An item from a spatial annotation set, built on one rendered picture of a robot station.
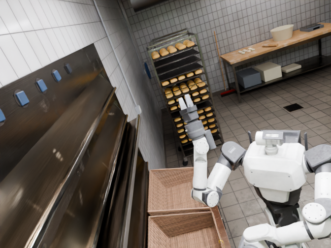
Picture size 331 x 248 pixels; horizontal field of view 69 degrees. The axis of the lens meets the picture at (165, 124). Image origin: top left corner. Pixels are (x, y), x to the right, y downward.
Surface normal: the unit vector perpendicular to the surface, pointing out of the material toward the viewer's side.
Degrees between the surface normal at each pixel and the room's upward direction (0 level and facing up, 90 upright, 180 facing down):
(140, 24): 90
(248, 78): 90
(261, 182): 90
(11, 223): 70
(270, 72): 90
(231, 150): 34
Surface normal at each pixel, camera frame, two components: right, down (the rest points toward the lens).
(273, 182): -0.51, 0.51
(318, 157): -0.68, -0.63
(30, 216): 0.79, -0.58
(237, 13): 0.05, 0.42
